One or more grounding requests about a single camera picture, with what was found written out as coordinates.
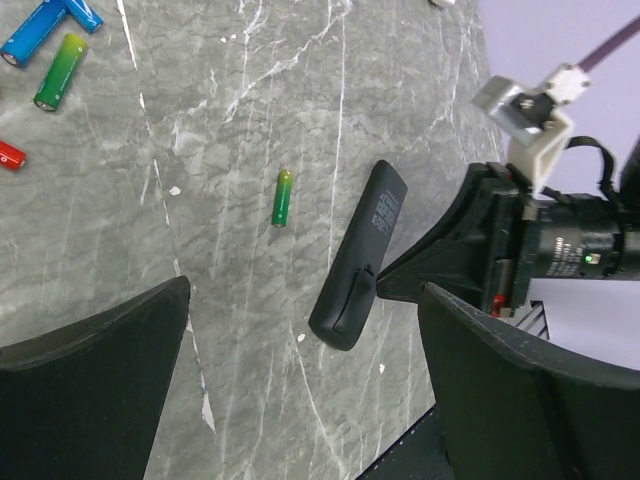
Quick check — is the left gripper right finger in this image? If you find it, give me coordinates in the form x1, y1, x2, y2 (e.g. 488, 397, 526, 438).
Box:
418, 284, 639, 479

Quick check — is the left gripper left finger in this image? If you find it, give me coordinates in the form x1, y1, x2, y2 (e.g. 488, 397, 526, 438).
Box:
1, 276, 191, 479

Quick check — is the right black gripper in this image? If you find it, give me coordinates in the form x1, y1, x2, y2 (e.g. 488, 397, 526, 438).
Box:
377, 162, 538, 317

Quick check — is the black remote control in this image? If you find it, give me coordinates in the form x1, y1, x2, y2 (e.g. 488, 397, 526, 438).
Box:
309, 160, 408, 351

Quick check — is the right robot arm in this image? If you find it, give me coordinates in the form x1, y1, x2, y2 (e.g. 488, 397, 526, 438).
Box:
377, 136, 639, 317

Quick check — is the white remote control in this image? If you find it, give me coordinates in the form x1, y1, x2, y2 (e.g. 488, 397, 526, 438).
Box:
431, 0, 456, 8

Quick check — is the green battery cluster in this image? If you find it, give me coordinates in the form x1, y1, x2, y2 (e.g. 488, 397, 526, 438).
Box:
271, 169, 293, 228

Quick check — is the red orange battery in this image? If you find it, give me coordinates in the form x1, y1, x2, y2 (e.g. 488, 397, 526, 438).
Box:
0, 141, 26, 171

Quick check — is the blue battery lower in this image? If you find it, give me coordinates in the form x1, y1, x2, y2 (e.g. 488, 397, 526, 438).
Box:
1, 0, 67, 68

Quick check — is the blue battery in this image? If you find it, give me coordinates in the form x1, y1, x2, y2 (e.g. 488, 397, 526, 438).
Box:
63, 0, 103, 34
1, 0, 67, 68

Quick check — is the blue battery upper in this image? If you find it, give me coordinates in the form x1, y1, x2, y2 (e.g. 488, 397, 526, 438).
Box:
63, 0, 103, 34

